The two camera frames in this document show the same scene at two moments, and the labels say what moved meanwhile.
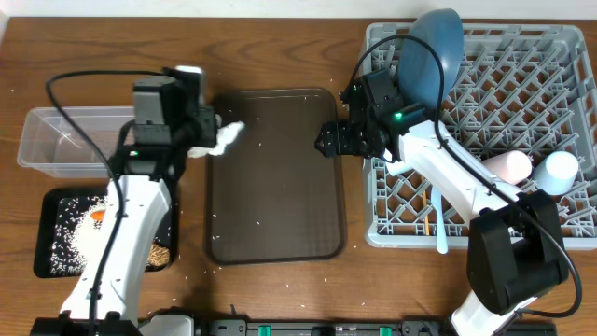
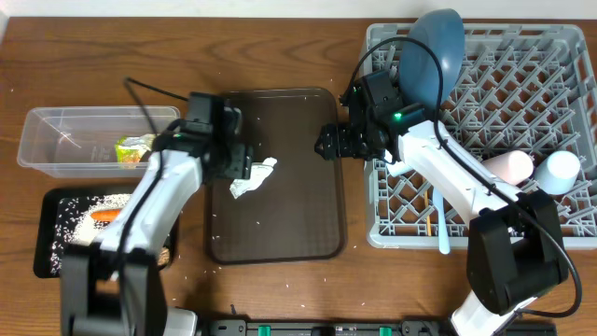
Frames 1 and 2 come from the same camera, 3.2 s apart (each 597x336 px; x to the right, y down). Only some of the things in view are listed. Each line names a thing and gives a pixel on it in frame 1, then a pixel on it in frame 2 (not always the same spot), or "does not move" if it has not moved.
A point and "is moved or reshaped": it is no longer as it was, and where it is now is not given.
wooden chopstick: [426, 217] does not move
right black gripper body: [353, 138] does not move
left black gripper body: [207, 125] to [240, 163]
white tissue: [225, 134] is moved or reshaped
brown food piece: [158, 255] does not move
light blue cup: [557, 173] does not move
